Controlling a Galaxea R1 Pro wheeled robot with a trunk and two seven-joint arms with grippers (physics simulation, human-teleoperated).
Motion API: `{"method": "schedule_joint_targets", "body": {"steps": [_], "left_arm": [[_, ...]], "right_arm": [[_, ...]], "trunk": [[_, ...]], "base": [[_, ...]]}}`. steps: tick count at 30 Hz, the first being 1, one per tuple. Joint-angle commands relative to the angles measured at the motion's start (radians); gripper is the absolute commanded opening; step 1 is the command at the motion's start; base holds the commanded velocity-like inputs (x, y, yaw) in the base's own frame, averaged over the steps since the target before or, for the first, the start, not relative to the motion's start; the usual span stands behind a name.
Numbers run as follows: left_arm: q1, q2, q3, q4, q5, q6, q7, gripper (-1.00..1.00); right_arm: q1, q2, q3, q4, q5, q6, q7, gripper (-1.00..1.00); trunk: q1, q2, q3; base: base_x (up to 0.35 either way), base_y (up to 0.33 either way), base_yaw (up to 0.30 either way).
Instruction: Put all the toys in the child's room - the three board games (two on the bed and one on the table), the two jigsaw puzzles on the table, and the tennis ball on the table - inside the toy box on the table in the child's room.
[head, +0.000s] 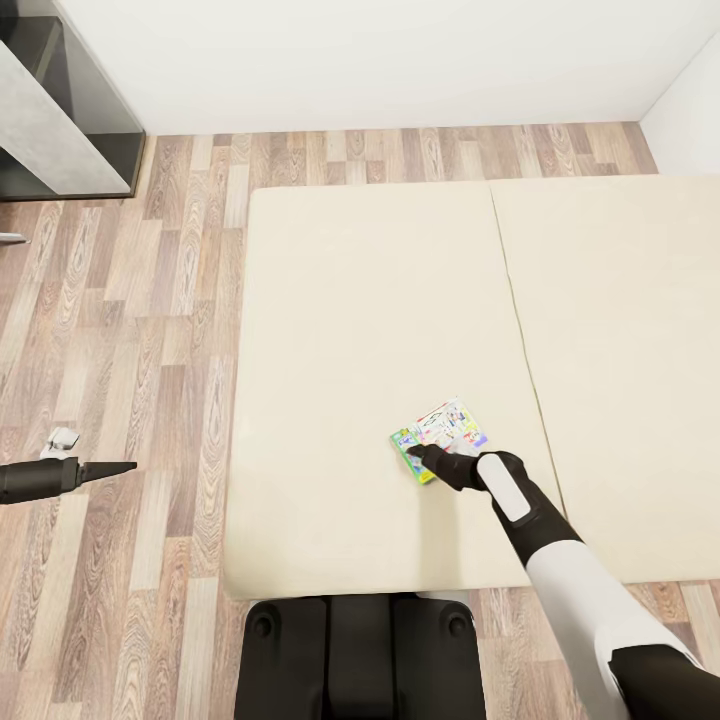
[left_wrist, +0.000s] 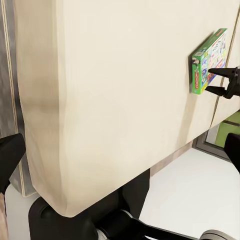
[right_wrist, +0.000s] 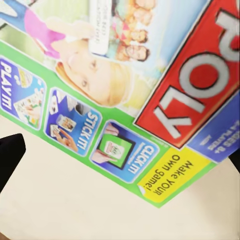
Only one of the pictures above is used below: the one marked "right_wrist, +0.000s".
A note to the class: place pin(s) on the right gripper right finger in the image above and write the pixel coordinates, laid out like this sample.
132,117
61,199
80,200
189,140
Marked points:
235,158

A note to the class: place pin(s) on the bed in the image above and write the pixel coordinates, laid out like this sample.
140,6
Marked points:
54,196

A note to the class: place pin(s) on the board game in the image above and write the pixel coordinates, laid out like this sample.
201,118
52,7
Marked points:
145,92

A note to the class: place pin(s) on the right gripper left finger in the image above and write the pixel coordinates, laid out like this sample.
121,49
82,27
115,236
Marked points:
12,149

